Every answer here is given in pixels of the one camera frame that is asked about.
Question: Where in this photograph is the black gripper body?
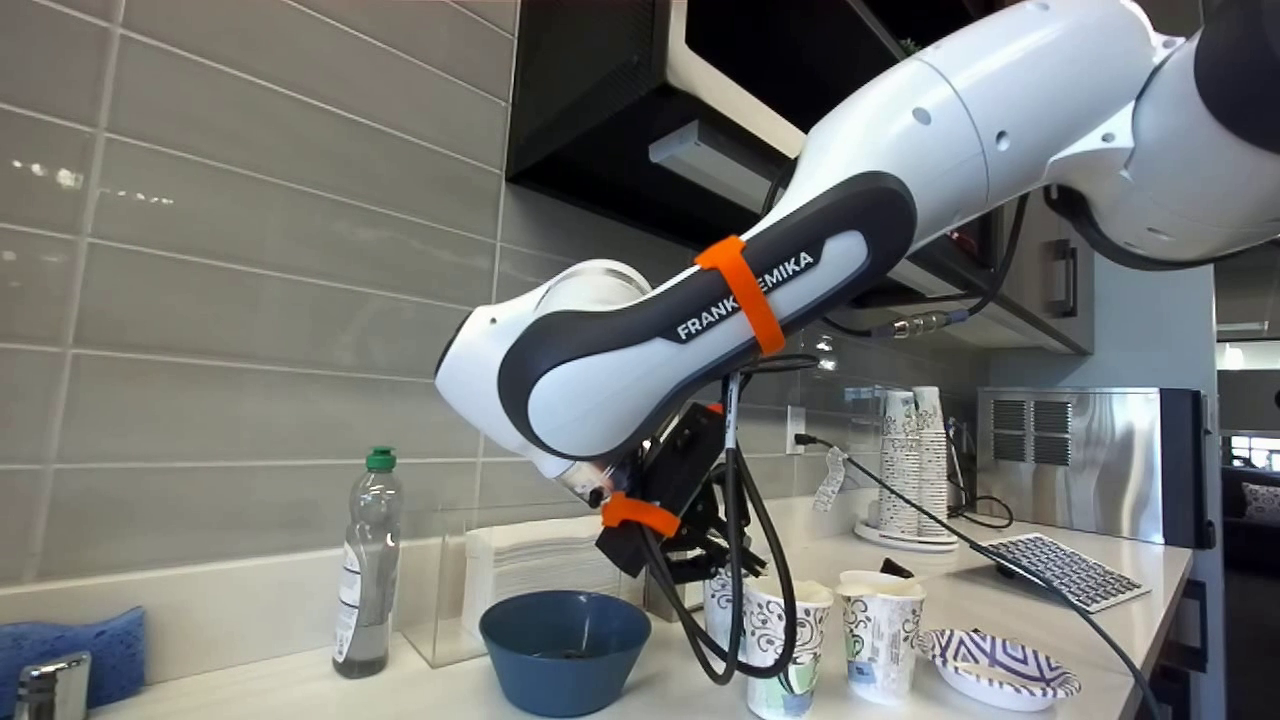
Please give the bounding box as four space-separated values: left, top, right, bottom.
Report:
591 394 737 585

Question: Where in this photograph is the patterned paper cup stack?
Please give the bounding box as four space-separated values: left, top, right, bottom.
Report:
871 385 928 540
907 379 958 535

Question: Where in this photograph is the white plastic wrapper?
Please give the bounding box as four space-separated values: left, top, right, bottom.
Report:
812 442 858 520

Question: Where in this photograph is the blue bowl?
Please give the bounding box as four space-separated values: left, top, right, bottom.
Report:
476 587 656 720

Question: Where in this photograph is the white paper plate stack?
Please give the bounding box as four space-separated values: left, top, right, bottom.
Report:
851 517 970 561

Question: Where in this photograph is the clear acrylic holder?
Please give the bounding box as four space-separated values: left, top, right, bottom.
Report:
398 510 638 670

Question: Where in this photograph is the blue patterned paper plate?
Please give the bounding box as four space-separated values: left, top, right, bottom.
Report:
921 625 1082 716

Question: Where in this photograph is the under-cabinet light bar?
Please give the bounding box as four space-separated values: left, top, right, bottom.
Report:
643 116 803 214

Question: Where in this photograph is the clear bottle green cap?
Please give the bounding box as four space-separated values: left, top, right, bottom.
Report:
330 442 403 683

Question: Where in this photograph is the stainless steel appliance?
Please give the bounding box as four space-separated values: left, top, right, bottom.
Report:
971 379 1220 551

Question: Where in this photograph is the dark upper cabinet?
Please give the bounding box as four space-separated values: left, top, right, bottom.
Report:
502 0 1096 355

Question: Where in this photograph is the dark base cabinet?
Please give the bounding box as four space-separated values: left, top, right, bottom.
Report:
1142 535 1234 720

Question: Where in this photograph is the blue sponge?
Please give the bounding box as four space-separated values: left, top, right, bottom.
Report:
0 602 153 716

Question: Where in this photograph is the chrome faucet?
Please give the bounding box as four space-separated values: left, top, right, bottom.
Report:
10 653 97 720

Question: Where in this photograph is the orange cable clip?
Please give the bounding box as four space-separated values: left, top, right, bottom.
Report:
596 493 685 545

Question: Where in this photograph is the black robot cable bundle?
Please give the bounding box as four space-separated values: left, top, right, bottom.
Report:
638 192 1035 693

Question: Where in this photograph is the orange arm strap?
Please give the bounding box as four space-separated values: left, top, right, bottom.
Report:
694 230 793 360

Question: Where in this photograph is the thin dark power cable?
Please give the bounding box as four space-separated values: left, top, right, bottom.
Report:
796 430 1167 720

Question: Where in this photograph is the black appliance cable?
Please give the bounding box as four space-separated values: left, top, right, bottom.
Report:
950 413 1019 530

